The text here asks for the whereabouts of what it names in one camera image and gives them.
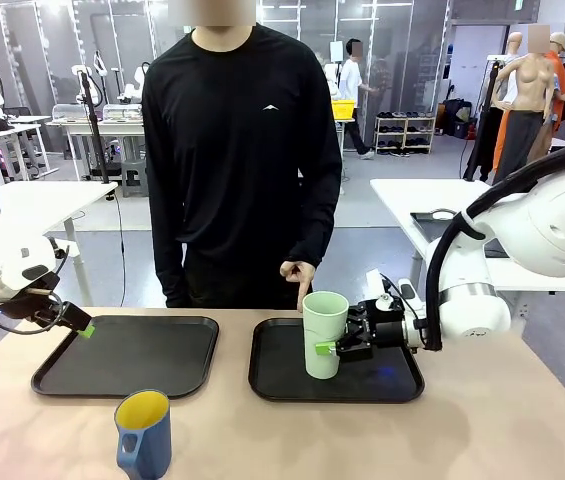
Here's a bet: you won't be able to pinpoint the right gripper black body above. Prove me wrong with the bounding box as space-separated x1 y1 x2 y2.
360 298 408 359

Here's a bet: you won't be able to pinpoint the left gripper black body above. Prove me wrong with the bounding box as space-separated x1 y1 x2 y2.
30 300 89 332

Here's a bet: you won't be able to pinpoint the light green tall cup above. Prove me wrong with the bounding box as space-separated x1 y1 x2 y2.
302 291 350 380

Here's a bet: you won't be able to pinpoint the blue mug yellow inside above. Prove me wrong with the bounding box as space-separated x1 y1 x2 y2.
114 390 172 480

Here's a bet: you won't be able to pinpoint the person's right forearm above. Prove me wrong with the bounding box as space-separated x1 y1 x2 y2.
151 209 189 309

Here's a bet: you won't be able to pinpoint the person's left forearm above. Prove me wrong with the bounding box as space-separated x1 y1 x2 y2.
289 199 339 269

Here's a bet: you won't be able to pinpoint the person's left hand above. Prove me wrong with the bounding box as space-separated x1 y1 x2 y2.
279 260 318 312

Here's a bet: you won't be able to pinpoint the black plastic tray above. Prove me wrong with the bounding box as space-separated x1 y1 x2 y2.
30 314 221 400
248 317 426 404

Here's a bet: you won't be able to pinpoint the white power strip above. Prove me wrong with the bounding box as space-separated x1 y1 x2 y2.
364 268 389 304

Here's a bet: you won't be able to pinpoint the white side table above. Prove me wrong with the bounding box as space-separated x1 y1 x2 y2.
370 178 565 307
0 180 119 306

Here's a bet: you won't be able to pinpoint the grey plastic stool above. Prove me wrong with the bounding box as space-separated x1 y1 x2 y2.
120 160 150 199

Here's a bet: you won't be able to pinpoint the person in black shirt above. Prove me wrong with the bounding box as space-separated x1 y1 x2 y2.
141 0 344 310

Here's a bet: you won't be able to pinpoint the wooden shoe rack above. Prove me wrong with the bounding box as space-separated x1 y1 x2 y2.
373 114 436 155

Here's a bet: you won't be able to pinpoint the black light stand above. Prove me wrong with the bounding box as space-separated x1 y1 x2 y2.
75 68 116 202

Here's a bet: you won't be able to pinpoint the background work table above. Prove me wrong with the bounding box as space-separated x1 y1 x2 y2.
46 102 146 181

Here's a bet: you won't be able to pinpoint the yellow plastic basket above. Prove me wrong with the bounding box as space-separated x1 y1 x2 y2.
330 99 357 120

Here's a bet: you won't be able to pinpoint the black tripod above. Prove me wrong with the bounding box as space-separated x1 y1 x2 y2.
462 58 504 182

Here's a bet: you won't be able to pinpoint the background person white shirt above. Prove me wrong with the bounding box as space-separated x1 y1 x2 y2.
337 38 379 161

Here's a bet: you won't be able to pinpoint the beige mannequin grey trousers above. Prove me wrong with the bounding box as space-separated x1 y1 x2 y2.
490 30 559 186

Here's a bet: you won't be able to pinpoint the mannequin with black skirt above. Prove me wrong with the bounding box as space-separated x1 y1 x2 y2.
492 31 565 174

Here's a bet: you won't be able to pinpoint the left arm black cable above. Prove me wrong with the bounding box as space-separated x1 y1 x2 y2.
0 244 71 336

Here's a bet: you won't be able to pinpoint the dark grey handled tray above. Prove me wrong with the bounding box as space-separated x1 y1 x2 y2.
409 209 511 259

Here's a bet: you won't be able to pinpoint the right arm braided cable sleeve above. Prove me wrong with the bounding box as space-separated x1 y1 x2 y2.
424 130 565 352

